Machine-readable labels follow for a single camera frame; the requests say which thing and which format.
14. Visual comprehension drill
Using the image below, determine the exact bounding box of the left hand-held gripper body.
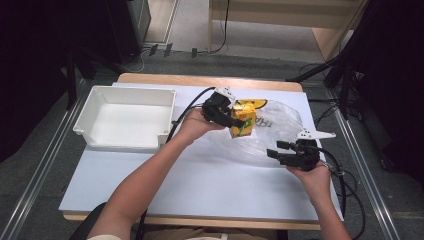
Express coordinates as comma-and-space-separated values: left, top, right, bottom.
201, 86, 237, 128

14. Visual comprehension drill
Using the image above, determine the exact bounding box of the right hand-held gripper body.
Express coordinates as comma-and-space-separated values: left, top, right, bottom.
279, 128, 337, 173

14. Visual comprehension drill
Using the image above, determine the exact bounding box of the yellow drink carton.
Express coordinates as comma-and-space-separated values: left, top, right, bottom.
229, 101, 258, 140

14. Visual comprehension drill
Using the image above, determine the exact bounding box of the clear smiley plastic bag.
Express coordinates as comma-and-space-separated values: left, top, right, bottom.
205, 97, 305, 168

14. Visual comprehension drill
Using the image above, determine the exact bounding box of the person's left hand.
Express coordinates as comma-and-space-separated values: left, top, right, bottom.
175, 107, 227, 145

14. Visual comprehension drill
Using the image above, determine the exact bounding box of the person's right hand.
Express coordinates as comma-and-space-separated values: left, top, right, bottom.
285, 160, 333, 202

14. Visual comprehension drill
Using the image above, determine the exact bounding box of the wooden table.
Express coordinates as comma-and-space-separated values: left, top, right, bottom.
62, 72, 322, 232

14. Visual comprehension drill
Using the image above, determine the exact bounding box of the white table mat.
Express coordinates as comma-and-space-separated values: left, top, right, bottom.
58, 82, 345, 223

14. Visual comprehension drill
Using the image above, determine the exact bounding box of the black tripod stand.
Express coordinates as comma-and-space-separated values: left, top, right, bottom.
285, 49, 361, 122

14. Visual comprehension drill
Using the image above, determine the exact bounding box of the white plastic bin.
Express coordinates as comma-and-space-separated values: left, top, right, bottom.
72, 85, 177, 150

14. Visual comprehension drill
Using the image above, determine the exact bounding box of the black cabinet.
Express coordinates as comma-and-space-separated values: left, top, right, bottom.
105, 0, 152, 65

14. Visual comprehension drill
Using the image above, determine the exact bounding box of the dark curtain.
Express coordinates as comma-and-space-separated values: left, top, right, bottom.
0, 0, 116, 164
336, 0, 424, 184

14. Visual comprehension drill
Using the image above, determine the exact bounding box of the black metal stand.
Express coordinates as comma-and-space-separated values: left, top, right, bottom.
64, 45, 125, 111

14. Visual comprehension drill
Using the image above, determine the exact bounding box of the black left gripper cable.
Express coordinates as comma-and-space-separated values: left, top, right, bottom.
134, 86, 218, 240

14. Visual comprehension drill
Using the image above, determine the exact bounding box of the thick black right gripper cable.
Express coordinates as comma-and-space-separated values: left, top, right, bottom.
314, 145, 348, 222

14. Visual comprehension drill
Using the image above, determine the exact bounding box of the silver metal floor rail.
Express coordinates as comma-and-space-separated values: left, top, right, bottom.
328, 89, 402, 240
0, 79, 93, 240

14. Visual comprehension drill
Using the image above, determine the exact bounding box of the thin black looped cable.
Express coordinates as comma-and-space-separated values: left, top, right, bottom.
332, 169, 366, 240

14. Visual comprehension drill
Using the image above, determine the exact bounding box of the black hanging cable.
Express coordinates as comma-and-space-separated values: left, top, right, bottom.
213, 0, 232, 54

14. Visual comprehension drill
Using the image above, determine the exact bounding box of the white floor cable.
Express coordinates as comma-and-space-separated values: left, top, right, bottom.
125, 49, 147, 74

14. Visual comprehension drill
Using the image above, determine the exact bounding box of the light wooden shelf frame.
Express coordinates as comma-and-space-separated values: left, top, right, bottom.
206, 0, 370, 63

